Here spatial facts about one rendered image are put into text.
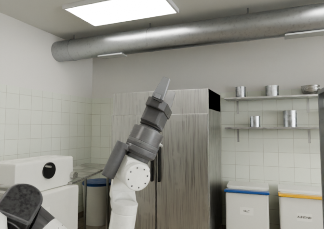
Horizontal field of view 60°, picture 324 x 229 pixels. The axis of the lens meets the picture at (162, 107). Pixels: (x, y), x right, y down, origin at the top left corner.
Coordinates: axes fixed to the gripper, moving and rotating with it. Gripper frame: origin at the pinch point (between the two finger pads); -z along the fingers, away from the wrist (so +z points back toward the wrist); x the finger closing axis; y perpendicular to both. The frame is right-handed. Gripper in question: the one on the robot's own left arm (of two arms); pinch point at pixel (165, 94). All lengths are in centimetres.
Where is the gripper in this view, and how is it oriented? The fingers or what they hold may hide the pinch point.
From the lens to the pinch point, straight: 78.2
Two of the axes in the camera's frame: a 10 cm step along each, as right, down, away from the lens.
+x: -1.7, -2.7, -9.5
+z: -4.0, 9.0, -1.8
